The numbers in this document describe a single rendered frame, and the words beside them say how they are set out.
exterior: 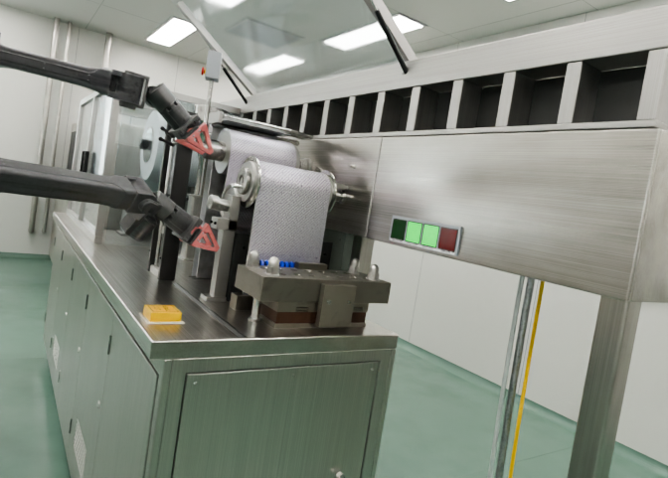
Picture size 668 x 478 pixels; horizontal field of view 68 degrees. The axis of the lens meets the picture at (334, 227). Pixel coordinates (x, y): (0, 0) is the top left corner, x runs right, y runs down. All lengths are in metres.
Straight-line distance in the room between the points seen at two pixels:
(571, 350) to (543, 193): 2.73
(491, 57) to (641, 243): 0.54
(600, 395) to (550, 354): 2.63
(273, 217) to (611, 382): 0.90
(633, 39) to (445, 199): 0.50
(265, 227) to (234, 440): 0.55
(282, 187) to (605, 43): 0.83
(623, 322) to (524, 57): 0.59
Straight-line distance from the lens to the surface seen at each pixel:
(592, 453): 1.24
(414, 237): 1.30
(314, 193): 1.46
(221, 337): 1.14
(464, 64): 1.32
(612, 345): 1.18
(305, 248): 1.47
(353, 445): 1.45
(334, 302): 1.29
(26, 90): 6.85
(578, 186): 1.05
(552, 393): 3.86
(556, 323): 3.79
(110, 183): 1.17
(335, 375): 1.32
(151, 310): 1.21
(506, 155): 1.15
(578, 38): 1.15
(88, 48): 6.98
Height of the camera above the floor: 1.23
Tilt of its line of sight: 3 degrees down
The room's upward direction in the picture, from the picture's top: 9 degrees clockwise
